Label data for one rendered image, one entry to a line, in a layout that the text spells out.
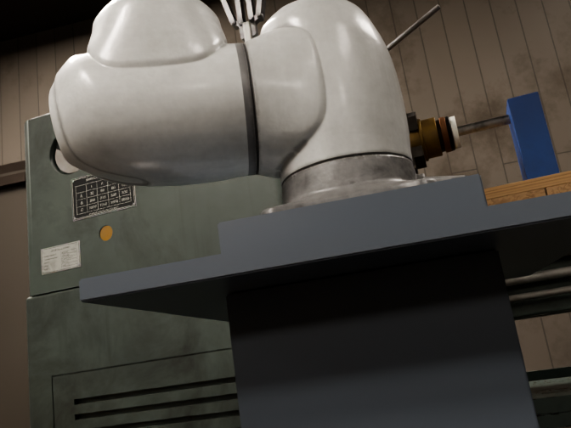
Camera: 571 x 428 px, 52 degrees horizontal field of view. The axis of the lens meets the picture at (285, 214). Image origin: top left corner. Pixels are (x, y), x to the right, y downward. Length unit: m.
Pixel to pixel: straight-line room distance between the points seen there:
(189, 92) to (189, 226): 0.54
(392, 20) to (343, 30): 3.13
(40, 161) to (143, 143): 0.76
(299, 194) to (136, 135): 0.18
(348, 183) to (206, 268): 0.20
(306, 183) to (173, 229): 0.56
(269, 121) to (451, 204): 0.21
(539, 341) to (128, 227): 2.54
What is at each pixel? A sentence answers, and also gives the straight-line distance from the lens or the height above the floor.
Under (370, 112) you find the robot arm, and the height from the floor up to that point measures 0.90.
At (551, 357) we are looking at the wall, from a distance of 3.36.
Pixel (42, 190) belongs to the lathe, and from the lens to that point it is 1.35.
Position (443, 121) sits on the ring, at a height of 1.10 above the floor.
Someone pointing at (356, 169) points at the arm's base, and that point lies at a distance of 0.61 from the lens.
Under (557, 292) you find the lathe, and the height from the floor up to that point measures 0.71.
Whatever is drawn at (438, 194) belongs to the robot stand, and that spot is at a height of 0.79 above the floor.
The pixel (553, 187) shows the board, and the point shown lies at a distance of 1.09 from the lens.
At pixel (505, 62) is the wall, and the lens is 3.70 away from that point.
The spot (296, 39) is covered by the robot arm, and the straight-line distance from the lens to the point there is 0.67.
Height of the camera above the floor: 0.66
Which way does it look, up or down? 14 degrees up
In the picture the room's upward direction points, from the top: 8 degrees counter-clockwise
